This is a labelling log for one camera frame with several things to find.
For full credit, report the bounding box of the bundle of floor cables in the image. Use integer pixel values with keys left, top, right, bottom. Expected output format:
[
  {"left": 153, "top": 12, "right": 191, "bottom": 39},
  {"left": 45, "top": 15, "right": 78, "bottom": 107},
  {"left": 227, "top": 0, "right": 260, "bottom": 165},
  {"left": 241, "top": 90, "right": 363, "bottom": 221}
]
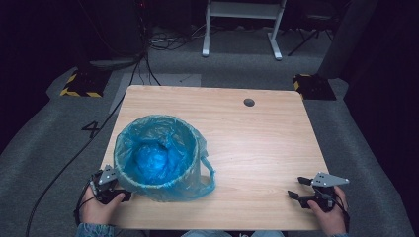
[{"left": 148, "top": 23, "right": 207, "bottom": 51}]

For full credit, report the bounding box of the long black floor cable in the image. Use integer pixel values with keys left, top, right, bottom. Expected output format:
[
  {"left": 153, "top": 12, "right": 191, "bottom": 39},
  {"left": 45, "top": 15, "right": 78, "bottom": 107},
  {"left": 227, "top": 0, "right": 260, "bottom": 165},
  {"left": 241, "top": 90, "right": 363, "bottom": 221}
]
[{"left": 25, "top": 52, "right": 148, "bottom": 237}]

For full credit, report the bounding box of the white metal table frame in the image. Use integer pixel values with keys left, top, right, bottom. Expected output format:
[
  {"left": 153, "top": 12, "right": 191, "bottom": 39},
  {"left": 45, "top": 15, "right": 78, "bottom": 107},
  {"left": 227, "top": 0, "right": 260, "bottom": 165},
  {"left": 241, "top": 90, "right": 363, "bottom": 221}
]
[{"left": 201, "top": 0, "right": 288, "bottom": 61}]

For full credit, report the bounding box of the person's left hand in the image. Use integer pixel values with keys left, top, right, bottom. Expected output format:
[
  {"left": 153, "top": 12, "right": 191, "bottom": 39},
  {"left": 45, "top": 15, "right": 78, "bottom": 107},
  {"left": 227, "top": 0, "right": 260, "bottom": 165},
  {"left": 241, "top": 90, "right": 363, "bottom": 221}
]
[{"left": 79, "top": 187, "right": 126, "bottom": 226}]

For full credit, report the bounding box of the round trash can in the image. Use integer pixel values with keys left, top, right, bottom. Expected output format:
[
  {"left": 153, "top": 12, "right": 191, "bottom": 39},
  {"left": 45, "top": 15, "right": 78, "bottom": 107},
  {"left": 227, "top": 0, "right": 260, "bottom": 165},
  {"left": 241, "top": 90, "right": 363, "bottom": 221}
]
[{"left": 113, "top": 115, "right": 203, "bottom": 202}]

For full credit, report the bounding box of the left hand-held gripper cable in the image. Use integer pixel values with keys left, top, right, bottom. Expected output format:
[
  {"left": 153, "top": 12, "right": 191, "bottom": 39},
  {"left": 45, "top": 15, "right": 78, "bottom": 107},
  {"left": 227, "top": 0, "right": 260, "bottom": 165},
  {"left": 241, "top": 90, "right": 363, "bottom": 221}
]
[{"left": 73, "top": 179, "right": 97, "bottom": 227}]

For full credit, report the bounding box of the right hand-held gripper cable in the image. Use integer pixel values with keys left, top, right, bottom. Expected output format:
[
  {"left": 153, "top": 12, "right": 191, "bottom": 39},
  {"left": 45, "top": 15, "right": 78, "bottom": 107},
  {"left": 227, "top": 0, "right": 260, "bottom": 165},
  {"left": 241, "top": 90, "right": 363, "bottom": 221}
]
[{"left": 331, "top": 193, "right": 351, "bottom": 233}]

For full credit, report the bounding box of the grey stand column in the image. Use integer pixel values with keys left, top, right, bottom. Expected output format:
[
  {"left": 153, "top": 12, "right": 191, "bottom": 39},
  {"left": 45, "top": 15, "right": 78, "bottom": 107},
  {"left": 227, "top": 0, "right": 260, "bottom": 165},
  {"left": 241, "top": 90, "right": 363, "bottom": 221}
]
[{"left": 316, "top": 0, "right": 380, "bottom": 80}]

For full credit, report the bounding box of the person's right hand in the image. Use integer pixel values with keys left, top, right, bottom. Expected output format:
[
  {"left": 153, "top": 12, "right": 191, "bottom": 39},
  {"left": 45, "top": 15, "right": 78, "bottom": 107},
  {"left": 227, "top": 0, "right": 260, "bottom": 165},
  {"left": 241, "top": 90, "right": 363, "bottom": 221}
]
[{"left": 307, "top": 186, "right": 349, "bottom": 237}]

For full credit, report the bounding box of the black tripod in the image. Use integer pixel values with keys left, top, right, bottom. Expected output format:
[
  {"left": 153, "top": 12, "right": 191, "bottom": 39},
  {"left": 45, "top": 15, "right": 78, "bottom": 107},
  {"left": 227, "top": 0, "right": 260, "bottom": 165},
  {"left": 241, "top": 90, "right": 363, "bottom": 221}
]
[{"left": 287, "top": 13, "right": 334, "bottom": 57}]

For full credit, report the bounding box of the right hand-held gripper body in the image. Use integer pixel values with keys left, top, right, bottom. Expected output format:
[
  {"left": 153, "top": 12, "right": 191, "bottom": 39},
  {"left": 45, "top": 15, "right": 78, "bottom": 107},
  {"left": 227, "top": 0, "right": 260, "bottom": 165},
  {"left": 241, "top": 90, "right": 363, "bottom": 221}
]
[{"left": 308, "top": 171, "right": 351, "bottom": 213}]

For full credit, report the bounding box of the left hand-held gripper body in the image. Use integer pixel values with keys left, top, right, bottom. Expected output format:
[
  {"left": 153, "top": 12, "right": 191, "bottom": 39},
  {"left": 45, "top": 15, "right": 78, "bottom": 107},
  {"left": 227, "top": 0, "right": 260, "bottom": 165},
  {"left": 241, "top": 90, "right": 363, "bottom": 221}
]
[{"left": 90, "top": 164, "right": 125, "bottom": 205}]

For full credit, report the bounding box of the yellow-black striped stand base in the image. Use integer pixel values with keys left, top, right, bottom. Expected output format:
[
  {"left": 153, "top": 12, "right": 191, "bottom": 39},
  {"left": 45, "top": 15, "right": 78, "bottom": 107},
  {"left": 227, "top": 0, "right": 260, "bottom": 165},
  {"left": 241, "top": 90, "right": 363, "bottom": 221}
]
[
  {"left": 293, "top": 73, "right": 338, "bottom": 101},
  {"left": 59, "top": 69, "right": 112, "bottom": 99}
]

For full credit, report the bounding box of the hand-held gripper cable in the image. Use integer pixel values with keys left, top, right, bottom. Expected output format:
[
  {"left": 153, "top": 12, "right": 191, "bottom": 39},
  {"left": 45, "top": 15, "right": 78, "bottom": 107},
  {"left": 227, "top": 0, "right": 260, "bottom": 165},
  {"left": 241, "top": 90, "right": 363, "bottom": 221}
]
[
  {"left": 73, "top": 179, "right": 97, "bottom": 227},
  {"left": 331, "top": 193, "right": 351, "bottom": 233}
]

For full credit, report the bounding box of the bin with blue bag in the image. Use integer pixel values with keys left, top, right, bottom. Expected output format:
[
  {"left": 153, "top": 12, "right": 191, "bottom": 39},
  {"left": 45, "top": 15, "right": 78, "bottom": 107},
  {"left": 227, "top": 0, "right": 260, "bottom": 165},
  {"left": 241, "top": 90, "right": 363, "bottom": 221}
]
[{"left": 113, "top": 114, "right": 217, "bottom": 203}]

